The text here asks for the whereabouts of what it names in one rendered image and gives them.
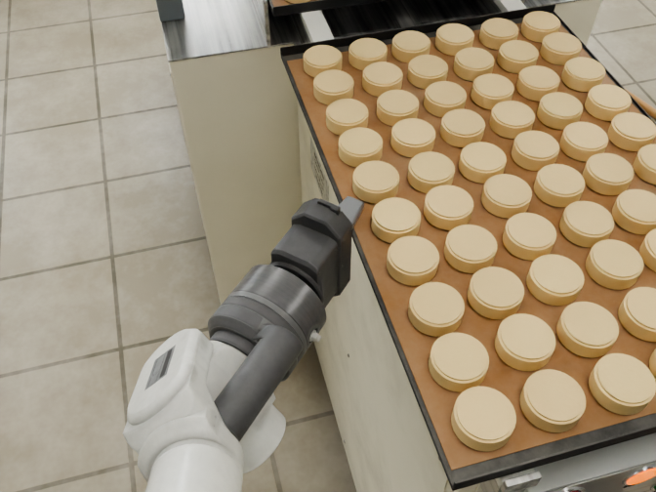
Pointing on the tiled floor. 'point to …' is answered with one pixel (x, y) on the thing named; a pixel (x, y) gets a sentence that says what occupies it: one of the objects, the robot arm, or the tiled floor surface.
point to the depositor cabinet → (266, 113)
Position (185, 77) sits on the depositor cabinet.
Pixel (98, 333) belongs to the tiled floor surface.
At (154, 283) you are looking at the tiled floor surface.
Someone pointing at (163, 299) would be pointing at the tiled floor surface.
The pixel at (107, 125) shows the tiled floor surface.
